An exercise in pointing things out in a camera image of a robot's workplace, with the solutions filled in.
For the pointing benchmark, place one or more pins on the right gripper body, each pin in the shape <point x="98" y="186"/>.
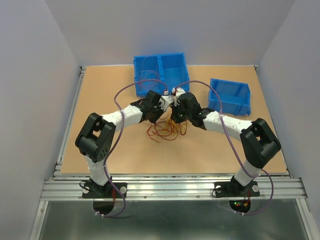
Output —
<point x="179" y="115"/>

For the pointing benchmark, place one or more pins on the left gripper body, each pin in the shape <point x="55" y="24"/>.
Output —
<point x="157" y="113"/>

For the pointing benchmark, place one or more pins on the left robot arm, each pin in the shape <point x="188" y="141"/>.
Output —
<point x="95" y="138"/>

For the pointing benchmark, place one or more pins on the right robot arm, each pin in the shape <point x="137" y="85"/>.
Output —
<point x="258" y="140"/>

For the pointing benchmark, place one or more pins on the blue double bin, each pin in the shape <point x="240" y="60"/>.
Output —
<point x="154" y="72"/>

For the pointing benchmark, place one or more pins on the blue single bin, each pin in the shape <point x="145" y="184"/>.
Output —
<point x="235" y="96"/>

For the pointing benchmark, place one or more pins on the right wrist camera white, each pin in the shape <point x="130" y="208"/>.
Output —
<point x="177" y="92"/>

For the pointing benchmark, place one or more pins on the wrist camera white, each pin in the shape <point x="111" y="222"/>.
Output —
<point x="177" y="92"/>
<point x="166" y="101"/>

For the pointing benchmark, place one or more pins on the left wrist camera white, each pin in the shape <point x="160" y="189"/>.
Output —
<point x="166" y="101"/>

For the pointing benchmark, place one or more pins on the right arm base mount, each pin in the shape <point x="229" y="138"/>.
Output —
<point x="228" y="189"/>

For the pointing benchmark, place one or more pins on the aluminium rail frame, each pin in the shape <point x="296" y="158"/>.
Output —
<point x="169" y="184"/>

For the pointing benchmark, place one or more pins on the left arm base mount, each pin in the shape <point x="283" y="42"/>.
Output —
<point x="91" y="190"/>

